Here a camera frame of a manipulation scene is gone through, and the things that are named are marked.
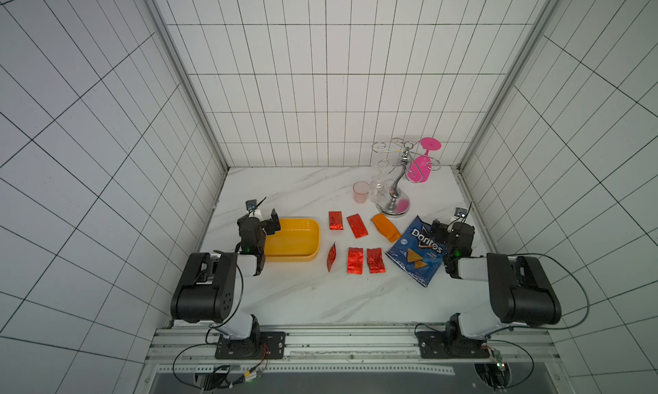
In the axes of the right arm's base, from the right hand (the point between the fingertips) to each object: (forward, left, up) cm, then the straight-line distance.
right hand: (441, 219), depth 94 cm
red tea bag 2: (-1, +31, -6) cm, 32 cm away
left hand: (-3, +68, +2) cm, 68 cm away
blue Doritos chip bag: (-12, +10, -4) cm, 16 cm away
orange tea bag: (-2, +20, -5) cm, 21 cm away
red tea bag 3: (0, +40, -4) cm, 40 cm away
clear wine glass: (+5, +25, +12) cm, 28 cm away
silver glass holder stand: (+12, +13, -9) cm, 20 cm away
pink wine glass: (+15, +8, +12) cm, 21 cm away
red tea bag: (-16, +25, -3) cm, 30 cm away
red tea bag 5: (-17, +32, -5) cm, 37 cm away
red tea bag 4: (-17, +41, -2) cm, 44 cm away
